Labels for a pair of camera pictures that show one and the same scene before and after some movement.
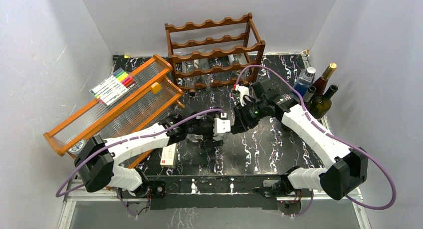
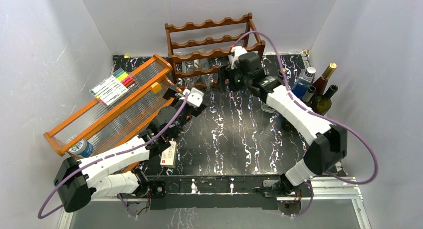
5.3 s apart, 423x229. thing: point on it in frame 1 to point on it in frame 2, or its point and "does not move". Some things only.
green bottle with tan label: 310,94 does not move
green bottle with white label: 319,106 does not move
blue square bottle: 305,81 does not move
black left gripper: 208,139 to 194,113
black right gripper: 242,122 to 225,73
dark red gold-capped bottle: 320,84 does not move
